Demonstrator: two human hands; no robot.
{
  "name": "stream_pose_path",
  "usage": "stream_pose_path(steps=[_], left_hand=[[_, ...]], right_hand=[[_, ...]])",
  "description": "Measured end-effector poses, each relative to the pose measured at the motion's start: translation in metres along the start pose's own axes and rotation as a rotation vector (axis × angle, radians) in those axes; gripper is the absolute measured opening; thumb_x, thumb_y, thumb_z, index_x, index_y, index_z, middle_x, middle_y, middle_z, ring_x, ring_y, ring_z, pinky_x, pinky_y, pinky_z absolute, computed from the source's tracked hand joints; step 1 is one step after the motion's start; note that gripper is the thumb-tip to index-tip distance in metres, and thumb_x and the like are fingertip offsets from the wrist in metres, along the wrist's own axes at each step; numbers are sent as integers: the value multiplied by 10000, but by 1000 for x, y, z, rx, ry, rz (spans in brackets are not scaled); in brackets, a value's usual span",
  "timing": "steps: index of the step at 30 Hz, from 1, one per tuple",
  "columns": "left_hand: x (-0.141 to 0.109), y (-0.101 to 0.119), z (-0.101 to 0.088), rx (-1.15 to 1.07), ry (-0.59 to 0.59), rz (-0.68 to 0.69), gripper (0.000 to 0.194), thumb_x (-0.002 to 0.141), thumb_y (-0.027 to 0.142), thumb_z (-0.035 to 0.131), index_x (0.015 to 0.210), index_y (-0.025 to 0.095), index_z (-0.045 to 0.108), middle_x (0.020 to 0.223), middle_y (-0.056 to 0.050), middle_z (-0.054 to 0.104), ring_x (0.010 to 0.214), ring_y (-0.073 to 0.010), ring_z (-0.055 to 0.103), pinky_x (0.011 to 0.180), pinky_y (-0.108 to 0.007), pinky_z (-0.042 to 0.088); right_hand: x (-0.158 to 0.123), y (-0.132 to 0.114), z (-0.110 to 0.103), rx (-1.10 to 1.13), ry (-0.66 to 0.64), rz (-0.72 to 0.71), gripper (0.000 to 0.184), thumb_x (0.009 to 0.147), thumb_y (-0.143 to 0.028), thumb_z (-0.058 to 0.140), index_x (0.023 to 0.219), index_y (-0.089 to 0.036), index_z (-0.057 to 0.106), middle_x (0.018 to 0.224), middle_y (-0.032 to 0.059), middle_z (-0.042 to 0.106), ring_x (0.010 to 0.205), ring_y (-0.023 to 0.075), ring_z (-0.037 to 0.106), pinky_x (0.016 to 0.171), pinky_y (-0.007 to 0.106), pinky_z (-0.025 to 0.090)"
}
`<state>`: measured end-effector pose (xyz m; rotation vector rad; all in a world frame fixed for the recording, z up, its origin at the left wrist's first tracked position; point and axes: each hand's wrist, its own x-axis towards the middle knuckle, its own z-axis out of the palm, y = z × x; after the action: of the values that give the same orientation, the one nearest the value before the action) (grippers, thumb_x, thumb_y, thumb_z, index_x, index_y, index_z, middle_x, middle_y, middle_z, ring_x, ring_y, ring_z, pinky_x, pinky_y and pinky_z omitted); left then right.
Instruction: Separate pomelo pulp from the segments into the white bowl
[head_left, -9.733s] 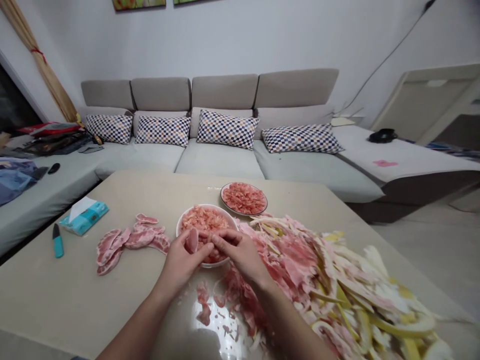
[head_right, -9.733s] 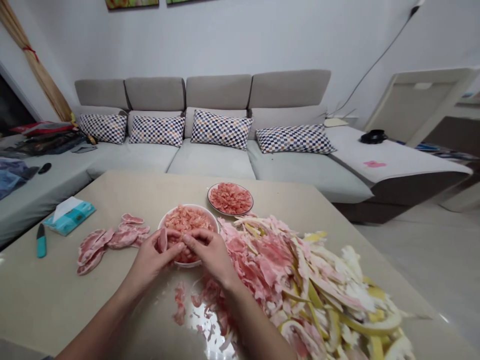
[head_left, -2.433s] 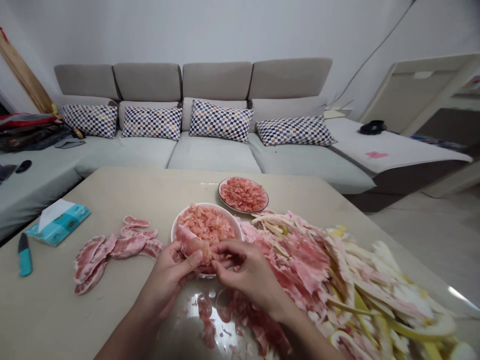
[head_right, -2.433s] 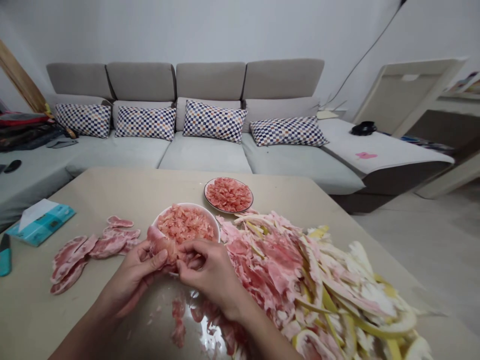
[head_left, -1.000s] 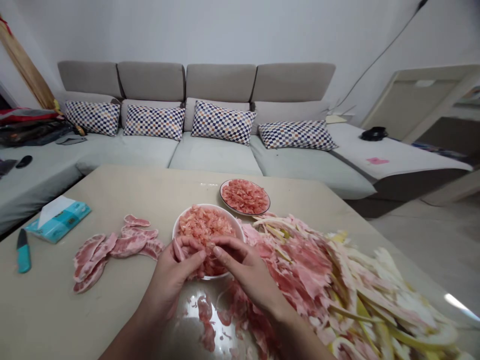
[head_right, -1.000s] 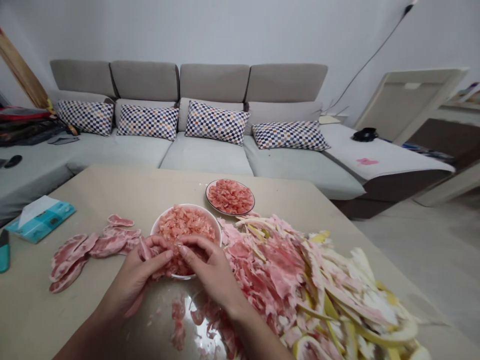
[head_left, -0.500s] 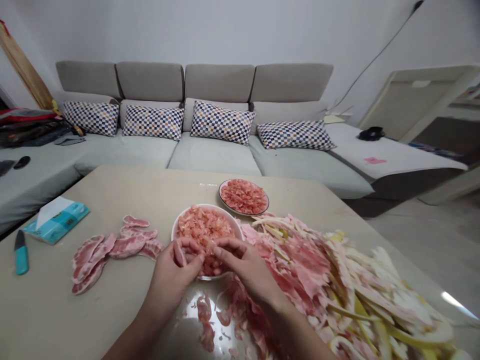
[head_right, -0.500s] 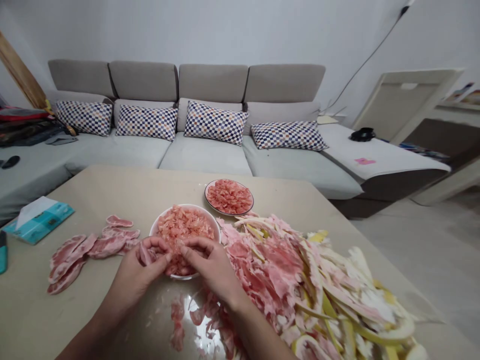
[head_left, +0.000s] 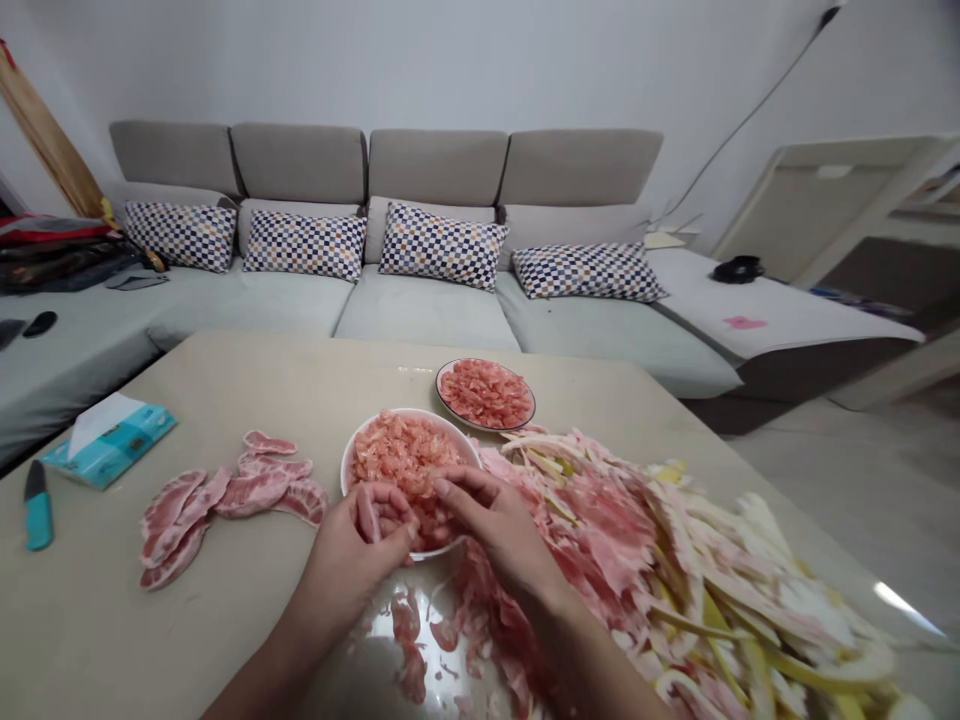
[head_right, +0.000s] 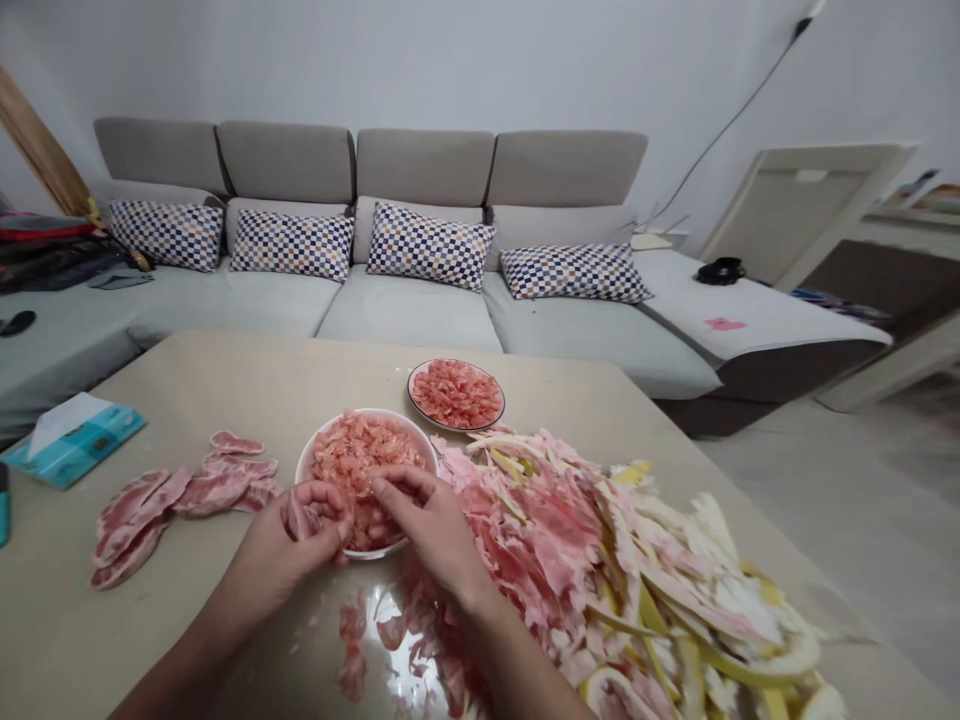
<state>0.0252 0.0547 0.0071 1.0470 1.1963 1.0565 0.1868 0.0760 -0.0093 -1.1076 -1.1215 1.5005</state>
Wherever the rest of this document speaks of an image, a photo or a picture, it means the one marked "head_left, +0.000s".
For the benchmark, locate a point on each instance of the person's left hand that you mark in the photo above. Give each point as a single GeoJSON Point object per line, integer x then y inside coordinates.
{"type": "Point", "coordinates": [346, 551]}

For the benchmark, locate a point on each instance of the person's right hand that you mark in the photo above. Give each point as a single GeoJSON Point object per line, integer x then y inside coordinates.
{"type": "Point", "coordinates": [506, 529]}

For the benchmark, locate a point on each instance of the person's left fingers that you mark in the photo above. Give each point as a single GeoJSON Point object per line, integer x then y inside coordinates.
{"type": "Point", "coordinates": [386, 506]}

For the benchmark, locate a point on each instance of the pomelo pulp heap in bowl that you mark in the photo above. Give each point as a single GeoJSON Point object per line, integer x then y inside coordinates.
{"type": "Point", "coordinates": [401, 450]}

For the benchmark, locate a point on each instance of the white bowl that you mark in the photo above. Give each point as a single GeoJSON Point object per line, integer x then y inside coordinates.
{"type": "Point", "coordinates": [352, 450]}

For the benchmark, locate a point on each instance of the white plate with dark rim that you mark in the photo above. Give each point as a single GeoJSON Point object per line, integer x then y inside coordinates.
{"type": "Point", "coordinates": [486, 429]}

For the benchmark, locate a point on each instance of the pomelo pulp heap on plate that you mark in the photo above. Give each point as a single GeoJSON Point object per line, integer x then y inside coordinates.
{"type": "Point", "coordinates": [484, 394]}

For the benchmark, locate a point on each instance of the group of pink pomelo segments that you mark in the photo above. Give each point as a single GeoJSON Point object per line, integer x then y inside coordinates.
{"type": "Point", "coordinates": [232, 491]}

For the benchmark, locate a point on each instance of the grey sectional sofa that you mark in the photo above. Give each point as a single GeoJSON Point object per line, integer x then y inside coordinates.
{"type": "Point", "coordinates": [420, 311]}

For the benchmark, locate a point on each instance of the pile of pomelo peels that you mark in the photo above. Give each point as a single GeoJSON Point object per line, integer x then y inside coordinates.
{"type": "Point", "coordinates": [637, 540]}

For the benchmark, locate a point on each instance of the checkered cushion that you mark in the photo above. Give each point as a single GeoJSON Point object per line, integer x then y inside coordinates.
{"type": "Point", "coordinates": [304, 244]}
{"type": "Point", "coordinates": [180, 234]}
{"type": "Point", "coordinates": [589, 271]}
{"type": "Point", "coordinates": [442, 246]}

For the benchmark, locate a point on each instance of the teal tissue pack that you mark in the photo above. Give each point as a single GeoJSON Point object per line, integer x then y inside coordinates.
{"type": "Point", "coordinates": [112, 442]}

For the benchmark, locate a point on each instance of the beige paper sheet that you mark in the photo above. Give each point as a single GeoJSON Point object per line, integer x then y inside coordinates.
{"type": "Point", "coordinates": [661, 238]}

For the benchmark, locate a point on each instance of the black oval object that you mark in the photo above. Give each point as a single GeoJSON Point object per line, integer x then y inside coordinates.
{"type": "Point", "coordinates": [40, 324]}

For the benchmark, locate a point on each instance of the pink paper scrap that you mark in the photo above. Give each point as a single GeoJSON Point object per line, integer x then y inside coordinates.
{"type": "Point", "coordinates": [744, 322]}

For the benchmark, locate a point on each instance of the pile of bags and clothes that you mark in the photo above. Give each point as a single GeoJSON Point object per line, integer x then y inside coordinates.
{"type": "Point", "coordinates": [60, 255]}

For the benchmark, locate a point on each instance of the black bundle on sofa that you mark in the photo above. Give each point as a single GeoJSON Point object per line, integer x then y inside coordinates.
{"type": "Point", "coordinates": [739, 268]}

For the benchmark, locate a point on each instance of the wooden board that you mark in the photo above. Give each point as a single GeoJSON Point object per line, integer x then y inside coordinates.
{"type": "Point", "coordinates": [46, 142]}

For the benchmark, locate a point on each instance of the white wooden frame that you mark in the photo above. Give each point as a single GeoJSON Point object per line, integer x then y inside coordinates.
{"type": "Point", "coordinates": [847, 202]}

